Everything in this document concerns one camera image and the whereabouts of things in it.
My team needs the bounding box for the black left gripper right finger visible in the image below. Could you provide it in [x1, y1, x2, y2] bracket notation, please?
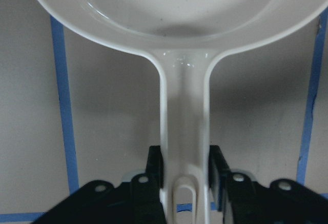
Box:
[209, 145, 259, 223]

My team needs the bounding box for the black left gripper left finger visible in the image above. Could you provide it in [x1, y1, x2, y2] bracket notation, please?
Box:
[122, 146, 167, 223]

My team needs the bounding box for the white plastic dustpan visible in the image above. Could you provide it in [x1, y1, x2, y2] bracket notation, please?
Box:
[38, 0, 327, 223]

